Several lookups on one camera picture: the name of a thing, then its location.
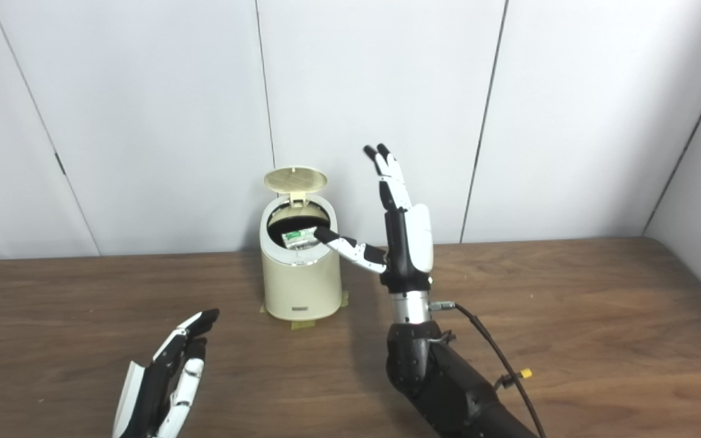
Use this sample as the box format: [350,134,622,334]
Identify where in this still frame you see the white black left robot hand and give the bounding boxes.
[111,308,221,438]

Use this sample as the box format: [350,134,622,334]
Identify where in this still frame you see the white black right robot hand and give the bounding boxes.
[313,144,434,294]

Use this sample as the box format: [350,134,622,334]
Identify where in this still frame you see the white green milk carton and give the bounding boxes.
[282,227,321,250]

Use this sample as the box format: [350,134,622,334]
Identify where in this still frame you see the cream round bin lid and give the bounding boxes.
[263,167,329,209]

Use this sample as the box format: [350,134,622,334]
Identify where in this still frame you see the cream-colored round bin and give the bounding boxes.
[259,193,343,321]

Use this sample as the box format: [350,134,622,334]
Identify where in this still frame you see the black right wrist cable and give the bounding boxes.
[430,301,547,438]

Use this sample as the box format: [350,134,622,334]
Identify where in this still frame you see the black cable yellow connector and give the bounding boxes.
[495,367,534,390]

